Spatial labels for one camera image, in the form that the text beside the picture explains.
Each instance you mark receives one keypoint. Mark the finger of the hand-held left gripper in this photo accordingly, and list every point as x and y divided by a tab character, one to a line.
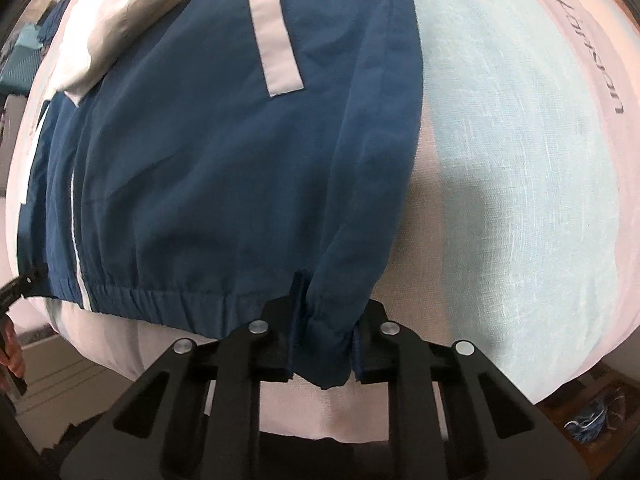
22	285

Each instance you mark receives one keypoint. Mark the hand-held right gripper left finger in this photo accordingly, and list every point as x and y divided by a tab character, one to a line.
272	350

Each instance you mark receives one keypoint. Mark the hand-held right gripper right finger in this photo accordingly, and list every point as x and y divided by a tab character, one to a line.
372	355

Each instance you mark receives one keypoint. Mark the blue and white hooded jacket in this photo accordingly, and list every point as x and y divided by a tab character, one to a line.
225	160

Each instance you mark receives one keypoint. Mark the person's left hand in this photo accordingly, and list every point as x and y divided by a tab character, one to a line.
10	350

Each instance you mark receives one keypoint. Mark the teal hard suitcase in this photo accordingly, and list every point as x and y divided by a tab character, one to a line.
22	67

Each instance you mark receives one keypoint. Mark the bed with striped sheet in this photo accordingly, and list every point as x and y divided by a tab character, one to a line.
500	160

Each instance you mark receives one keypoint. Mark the colourful floor item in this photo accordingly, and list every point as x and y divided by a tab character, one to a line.
597	417

